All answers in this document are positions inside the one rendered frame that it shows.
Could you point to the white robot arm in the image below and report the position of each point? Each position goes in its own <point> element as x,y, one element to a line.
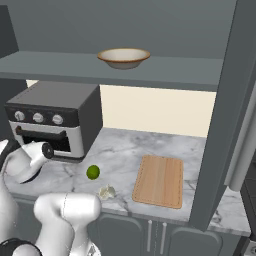
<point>66,213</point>

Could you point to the green lime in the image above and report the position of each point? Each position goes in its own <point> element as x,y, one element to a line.
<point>93,172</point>

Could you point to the wooden cutting board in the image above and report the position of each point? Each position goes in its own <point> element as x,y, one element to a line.
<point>159,181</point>

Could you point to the white garlic bulb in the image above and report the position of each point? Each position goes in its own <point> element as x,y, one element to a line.
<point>107,192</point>

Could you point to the white bowl with brown rim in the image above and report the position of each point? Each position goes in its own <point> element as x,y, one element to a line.
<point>123,58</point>

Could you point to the dark grey cabinet door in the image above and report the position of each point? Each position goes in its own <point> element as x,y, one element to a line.
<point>220,133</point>

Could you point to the silver toaster oven knob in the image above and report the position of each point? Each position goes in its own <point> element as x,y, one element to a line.
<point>38,117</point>
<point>19,115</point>
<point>57,119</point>

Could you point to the black and silver toaster oven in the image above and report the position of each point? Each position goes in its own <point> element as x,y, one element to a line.
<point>50,100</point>

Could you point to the dark grey base cupboard door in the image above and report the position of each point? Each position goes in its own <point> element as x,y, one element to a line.
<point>121,236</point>
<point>195,243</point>

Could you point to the dark grey wall cabinet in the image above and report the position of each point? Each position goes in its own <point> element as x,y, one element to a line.
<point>66,66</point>

